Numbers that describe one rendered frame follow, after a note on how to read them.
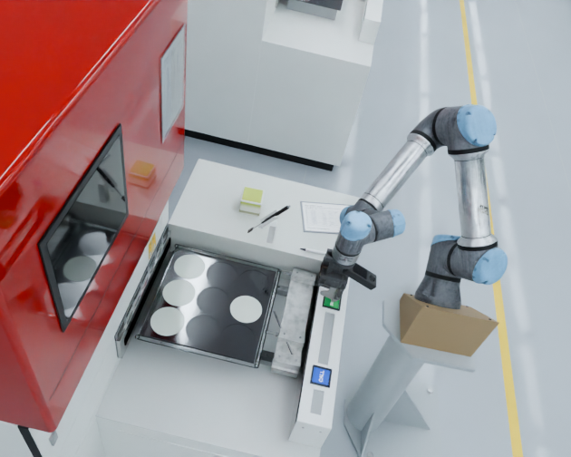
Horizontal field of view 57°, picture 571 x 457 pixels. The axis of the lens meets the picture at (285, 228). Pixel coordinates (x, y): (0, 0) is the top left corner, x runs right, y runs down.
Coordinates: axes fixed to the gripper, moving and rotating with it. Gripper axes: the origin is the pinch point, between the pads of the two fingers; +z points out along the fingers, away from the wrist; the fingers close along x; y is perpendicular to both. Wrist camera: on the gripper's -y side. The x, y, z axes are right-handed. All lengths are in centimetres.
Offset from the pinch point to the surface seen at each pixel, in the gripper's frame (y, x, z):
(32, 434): 59, 66, -21
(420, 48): -60, -380, 98
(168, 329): 47, 20, 8
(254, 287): 25.5, -2.6, 8.2
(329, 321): 0.5, 7.1, 2.5
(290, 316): 12.0, 3.7, 10.1
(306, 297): 8.0, -5.1, 10.1
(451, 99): -88, -305, 98
